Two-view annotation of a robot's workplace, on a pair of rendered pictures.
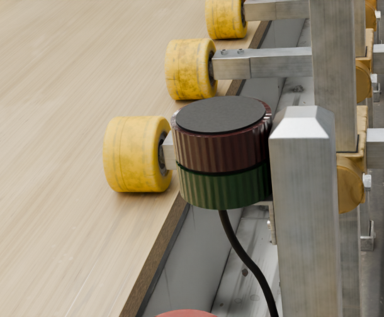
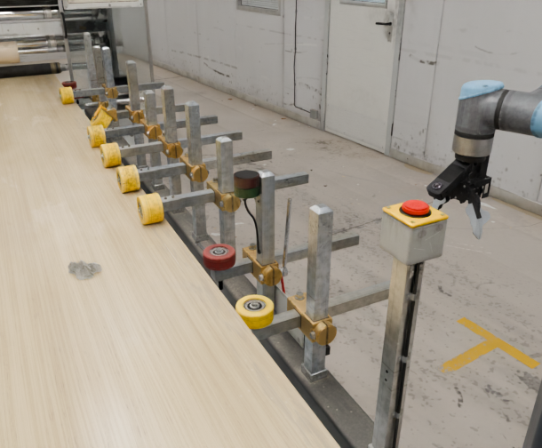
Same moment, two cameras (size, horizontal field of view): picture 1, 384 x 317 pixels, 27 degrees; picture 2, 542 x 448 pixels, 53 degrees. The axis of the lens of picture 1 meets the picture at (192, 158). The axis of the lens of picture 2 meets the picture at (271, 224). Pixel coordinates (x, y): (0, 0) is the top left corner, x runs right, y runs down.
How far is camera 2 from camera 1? 0.92 m
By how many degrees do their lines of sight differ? 38
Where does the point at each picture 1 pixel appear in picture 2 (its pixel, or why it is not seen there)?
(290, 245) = (265, 205)
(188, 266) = not seen: hidden behind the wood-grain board
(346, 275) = (231, 235)
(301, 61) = (174, 169)
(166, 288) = not seen: hidden behind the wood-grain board
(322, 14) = (224, 148)
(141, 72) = (88, 185)
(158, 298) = not seen: hidden behind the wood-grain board
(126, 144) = (152, 204)
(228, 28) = (115, 161)
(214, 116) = (246, 174)
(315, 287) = (269, 216)
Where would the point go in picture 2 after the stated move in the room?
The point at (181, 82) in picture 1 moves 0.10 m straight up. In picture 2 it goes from (129, 184) to (125, 152)
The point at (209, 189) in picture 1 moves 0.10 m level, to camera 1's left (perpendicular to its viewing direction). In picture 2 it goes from (251, 192) to (216, 204)
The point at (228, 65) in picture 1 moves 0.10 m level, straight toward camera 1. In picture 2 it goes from (146, 174) to (162, 183)
